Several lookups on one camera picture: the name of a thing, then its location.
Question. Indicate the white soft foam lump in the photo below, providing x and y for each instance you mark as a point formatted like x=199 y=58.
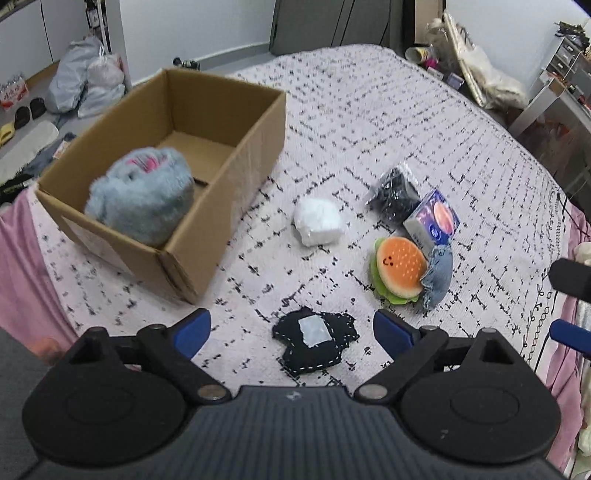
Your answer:
x=318 y=220

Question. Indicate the brown cardboard box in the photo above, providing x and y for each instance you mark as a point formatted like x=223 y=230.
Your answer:
x=231 y=207

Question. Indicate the blue denim pouch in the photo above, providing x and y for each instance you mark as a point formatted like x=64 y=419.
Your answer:
x=438 y=274

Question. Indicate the grey plush toy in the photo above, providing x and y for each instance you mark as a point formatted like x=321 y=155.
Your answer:
x=143 y=198

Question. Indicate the pack of water bottles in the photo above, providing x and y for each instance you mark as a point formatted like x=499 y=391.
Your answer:
x=11 y=91

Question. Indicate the black stitched fabric patch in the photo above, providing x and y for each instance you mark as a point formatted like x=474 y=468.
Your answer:
x=318 y=355

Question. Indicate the cream plush cloth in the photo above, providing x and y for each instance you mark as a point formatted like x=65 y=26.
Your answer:
x=582 y=253

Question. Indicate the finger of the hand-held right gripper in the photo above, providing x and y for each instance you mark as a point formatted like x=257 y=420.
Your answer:
x=570 y=277
x=570 y=334

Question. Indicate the grey drawer organiser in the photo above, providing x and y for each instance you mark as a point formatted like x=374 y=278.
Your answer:
x=570 y=53

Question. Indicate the yellow slipper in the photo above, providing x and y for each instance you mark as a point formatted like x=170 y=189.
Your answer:
x=6 y=134

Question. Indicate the paper cup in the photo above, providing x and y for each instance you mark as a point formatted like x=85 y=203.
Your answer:
x=418 y=53

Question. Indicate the pink bed sheet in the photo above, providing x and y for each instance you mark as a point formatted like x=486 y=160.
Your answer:
x=27 y=277

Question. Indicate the white cabinet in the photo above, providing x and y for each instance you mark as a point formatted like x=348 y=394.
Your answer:
x=41 y=32

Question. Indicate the pale flat plastic bag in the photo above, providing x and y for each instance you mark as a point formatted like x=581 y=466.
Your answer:
x=101 y=99

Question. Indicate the leaning canvas frame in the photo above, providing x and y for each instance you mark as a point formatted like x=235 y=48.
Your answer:
x=461 y=55

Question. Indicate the black item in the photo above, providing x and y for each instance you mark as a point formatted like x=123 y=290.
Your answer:
x=392 y=194

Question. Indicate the white floor towel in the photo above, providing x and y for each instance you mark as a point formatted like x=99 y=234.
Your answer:
x=27 y=147

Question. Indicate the white desk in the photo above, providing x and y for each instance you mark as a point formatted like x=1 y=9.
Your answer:
x=549 y=101

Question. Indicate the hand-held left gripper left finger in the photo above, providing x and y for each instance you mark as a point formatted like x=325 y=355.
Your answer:
x=194 y=330

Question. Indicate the hamburger plush toy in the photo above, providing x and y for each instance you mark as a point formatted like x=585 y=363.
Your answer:
x=399 y=267

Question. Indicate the black slipper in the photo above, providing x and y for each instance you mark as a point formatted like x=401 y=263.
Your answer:
x=38 y=107
x=21 y=117

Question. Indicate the grey door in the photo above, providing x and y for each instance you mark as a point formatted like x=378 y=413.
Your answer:
x=332 y=23

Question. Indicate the white knotted plastic bag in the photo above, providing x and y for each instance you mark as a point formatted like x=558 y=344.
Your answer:
x=105 y=69

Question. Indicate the purple tissue packet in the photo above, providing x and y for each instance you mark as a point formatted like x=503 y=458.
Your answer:
x=436 y=219

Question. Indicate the grey cloth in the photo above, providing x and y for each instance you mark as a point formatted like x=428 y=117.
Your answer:
x=18 y=406

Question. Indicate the white black-patterned blanket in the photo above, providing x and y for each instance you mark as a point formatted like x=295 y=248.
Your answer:
x=369 y=129

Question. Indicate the cream tote bag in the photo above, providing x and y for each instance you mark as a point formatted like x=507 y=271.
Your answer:
x=496 y=78

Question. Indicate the grey sneakers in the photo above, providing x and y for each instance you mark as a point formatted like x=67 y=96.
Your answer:
x=187 y=62

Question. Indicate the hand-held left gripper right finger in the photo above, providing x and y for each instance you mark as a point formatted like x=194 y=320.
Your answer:
x=392 y=330

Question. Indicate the large grey plastic bag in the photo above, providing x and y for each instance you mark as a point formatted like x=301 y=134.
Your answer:
x=69 y=78

